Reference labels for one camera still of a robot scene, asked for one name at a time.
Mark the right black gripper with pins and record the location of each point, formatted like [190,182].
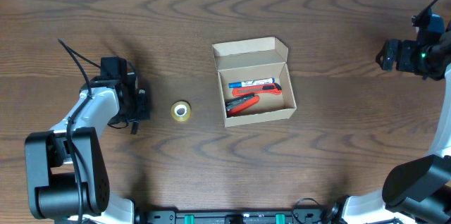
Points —
[390,47]

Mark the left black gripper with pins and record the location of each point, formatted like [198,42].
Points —
[144,109]

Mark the black marker pen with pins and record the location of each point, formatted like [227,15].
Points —
[134,129]

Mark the blue marker pen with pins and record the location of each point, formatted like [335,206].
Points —
[251,83]

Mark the red stapler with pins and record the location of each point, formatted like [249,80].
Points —
[239,104]

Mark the red utility knife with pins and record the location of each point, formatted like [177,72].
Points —
[271,88]

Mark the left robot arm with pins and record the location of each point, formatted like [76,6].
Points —
[67,179]

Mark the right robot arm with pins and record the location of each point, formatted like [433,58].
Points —
[416,191]

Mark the yellow tape roll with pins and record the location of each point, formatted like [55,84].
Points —
[181,111]

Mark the open cardboard box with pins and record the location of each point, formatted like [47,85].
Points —
[254,59]

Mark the black mounting rail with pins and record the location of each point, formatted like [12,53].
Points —
[308,215]

